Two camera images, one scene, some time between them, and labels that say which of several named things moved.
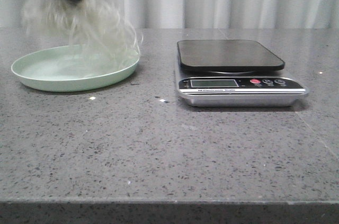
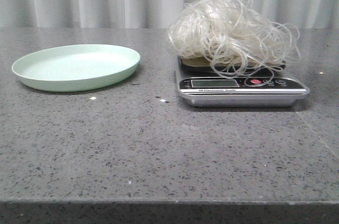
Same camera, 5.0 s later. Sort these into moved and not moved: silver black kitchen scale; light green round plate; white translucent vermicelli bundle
Moved: white translucent vermicelli bundle
Not moved: light green round plate; silver black kitchen scale
